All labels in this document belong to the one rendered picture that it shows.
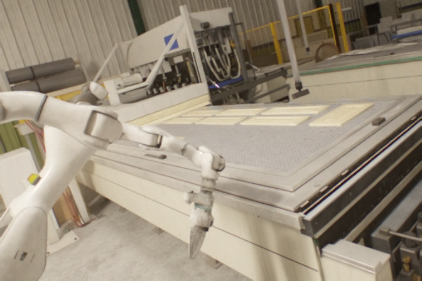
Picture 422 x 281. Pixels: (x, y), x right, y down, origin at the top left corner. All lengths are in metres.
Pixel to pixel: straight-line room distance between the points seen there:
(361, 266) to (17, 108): 1.30
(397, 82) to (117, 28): 6.62
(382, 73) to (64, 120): 5.16
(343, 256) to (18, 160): 3.68
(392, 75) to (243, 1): 7.29
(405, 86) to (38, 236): 5.17
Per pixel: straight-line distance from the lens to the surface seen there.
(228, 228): 2.01
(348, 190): 1.68
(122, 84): 5.16
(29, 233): 1.12
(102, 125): 0.94
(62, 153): 1.14
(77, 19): 8.85
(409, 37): 8.64
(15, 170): 4.39
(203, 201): 1.28
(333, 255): 1.55
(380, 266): 1.50
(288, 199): 1.56
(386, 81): 5.68
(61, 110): 0.94
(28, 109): 0.94
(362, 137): 2.10
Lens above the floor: 1.56
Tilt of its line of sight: 10 degrees down
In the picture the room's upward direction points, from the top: 15 degrees counter-clockwise
